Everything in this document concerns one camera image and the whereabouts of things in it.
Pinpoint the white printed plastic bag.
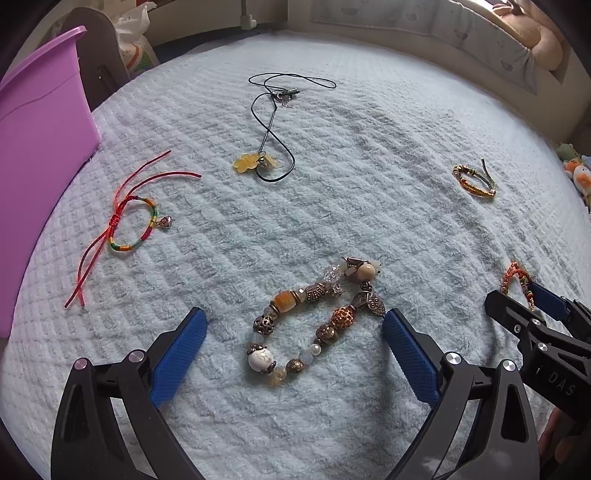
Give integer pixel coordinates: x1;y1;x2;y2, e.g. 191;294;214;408
113;2;160;77

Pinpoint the grey bed bumper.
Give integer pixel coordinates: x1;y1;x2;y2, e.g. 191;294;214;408
309;0;539;93

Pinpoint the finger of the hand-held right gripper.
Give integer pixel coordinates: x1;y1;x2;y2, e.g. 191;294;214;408
484;290;548;342
526;281;591;326

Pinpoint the black cord flower pendant necklace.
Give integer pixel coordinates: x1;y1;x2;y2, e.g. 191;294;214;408
233;73;337;182

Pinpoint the grey chair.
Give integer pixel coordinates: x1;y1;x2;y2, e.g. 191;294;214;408
76;7;132;109

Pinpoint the pink plastic tub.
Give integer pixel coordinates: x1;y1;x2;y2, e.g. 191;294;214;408
0;25;101;342

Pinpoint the red string bracelet with bell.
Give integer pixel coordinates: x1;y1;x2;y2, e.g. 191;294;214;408
65;150;203;309

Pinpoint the beige plush toy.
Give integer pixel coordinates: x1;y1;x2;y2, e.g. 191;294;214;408
494;0;564;70

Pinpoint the green gold braided bracelet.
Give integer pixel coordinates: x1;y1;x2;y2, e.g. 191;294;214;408
451;159;498;199

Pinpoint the person's right hand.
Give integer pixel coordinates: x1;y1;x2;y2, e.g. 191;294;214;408
538;408;578;467

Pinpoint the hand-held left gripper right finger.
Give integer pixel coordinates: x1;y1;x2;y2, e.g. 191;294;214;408
382;308;541;480

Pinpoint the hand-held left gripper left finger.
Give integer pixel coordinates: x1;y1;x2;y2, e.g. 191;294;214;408
51;307;208;480

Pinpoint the light blue quilted blanket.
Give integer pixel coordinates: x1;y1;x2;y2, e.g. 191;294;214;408
0;34;591;480

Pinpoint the white orange plush toy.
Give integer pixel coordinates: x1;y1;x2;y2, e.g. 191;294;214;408
566;157;591;195

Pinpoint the chunky beaded bracelet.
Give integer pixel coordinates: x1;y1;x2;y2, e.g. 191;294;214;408
247;256;386;388

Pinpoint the red gold braided bracelet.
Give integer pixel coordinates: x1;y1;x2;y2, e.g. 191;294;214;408
501;261;539;310

